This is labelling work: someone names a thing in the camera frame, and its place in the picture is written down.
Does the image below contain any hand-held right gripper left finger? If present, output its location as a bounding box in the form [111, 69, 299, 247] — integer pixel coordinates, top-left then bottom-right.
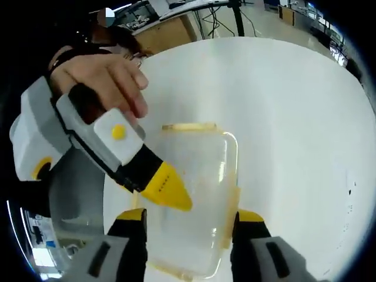
[66, 207, 148, 282]

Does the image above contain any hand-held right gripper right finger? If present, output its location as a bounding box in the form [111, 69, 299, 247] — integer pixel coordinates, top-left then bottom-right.
[230, 210, 320, 282]

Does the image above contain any clear box with plastic buckle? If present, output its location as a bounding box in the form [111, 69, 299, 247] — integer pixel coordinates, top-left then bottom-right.
[131, 121, 242, 280]

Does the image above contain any person's left hand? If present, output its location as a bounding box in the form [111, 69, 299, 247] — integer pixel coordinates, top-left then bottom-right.
[48, 54, 150, 120]

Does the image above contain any white box with blue label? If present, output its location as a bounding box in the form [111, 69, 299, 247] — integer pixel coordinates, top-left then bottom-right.
[26, 210, 71, 267]

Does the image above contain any side table with black legs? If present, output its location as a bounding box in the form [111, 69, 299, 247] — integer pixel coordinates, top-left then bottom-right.
[158, 0, 246, 38]

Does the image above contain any yellow crate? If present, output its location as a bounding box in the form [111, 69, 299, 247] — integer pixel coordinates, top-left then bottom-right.
[277, 4, 296, 26]

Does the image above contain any black cable bundle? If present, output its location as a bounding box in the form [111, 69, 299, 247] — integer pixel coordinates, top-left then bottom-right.
[201, 5, 237, 39]

